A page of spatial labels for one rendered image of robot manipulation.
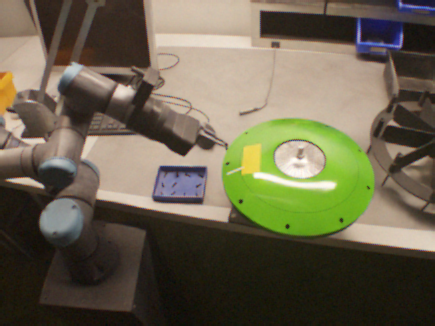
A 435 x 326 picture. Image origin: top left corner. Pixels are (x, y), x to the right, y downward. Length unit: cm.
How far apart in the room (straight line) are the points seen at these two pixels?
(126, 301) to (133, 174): 33
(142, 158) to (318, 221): 54
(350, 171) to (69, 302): 69
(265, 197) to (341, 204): 14
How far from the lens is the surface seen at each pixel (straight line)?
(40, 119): 82
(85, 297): 83
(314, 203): 59
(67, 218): 69
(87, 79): 59
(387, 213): 84
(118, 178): 90
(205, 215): 77
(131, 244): 85
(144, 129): 58
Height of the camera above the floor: 156
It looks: 48 degrees down
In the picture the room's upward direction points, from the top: 6 degrees counter-clockwise
